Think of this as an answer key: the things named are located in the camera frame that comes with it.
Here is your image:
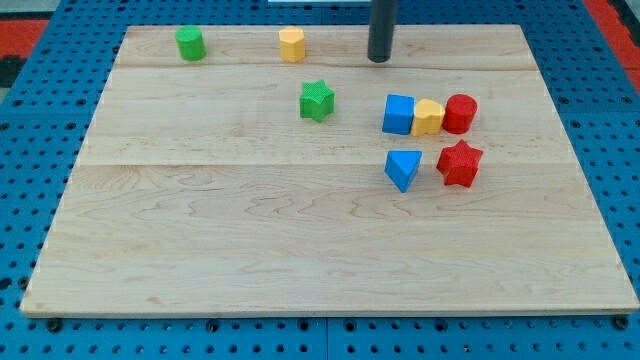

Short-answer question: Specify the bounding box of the green star block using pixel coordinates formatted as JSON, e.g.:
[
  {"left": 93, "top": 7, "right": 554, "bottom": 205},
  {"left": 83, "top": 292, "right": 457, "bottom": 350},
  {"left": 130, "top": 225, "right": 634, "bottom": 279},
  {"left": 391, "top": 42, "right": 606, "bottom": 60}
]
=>
[{"left": 299, "top": 80, "right": 335, "bottom": 123}]

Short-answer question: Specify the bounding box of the blue triangle block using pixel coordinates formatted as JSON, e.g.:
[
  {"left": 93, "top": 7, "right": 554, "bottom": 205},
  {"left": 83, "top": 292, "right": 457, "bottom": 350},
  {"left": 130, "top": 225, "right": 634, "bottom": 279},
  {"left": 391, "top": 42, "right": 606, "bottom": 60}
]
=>
[{"left": 384, "top": 150, "right": 422, "bottom": 193}]

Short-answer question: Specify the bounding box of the blue cube block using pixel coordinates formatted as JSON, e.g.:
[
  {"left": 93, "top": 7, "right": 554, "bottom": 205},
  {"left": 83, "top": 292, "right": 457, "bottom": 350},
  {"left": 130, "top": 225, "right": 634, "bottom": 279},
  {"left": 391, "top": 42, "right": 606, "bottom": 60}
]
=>
[{"left": 382, "top": 94, "right": 415, "bottom": 135}]

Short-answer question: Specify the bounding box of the light wooden board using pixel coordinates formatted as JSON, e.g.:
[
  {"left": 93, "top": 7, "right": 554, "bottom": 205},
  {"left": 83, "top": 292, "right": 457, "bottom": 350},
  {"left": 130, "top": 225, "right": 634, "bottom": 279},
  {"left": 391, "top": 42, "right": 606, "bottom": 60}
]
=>
[{"left": 21, "top": 24, "right": 639, "bottom": 318}]

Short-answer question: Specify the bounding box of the yellow heart block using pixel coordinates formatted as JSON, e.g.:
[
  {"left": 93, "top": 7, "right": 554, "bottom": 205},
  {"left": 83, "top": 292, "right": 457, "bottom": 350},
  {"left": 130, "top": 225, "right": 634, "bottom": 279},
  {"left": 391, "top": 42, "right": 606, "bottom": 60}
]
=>
[{"left": 410, "top": 99, "right": 445, "bottom": 137}]

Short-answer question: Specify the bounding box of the yellow hexagon block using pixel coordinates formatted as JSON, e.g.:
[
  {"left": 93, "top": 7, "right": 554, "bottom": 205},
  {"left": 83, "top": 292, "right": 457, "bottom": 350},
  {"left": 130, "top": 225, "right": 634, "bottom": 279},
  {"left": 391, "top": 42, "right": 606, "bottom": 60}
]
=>
[{"left": 278, "top": 26, "right": 306, "bottom": 63}]

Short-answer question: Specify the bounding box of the red star block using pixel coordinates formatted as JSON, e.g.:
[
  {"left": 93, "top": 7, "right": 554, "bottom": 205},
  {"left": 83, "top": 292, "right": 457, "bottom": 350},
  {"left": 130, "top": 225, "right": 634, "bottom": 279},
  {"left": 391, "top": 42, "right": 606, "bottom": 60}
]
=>
[{"left": 436, "top": 140, "right": 484, "bottom": 188}]

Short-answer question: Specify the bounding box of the red cylinder block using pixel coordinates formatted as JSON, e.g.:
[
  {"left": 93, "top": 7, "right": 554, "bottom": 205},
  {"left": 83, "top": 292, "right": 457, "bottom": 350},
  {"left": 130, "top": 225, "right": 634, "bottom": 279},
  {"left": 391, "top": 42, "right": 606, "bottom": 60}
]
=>
[{"left": 442, "top": 94, "right": 478, "bottom": 134}]

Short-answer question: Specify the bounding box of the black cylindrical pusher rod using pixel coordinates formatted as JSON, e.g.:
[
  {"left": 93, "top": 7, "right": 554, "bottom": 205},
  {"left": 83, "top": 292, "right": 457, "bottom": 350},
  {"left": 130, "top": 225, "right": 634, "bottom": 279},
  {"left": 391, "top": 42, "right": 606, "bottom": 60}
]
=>
[{"left": 367, "top": 0, "right": 399, "bottom": 63}]

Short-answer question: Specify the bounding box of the green cylinder block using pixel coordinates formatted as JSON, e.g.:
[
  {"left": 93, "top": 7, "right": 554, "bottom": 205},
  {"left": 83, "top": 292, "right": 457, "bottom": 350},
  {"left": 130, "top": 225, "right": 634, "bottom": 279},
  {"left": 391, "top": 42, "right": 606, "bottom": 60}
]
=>
[{"left": 175, "top": 25, "right": 206, "bottom": 62}]

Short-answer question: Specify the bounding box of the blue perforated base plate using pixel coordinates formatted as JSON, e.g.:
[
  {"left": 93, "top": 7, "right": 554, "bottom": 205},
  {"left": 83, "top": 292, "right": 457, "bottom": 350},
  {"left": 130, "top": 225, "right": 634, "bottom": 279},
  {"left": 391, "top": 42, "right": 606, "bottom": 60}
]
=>
[{"left": 1, "top": 1, "right": 639, "bottom": 359}]

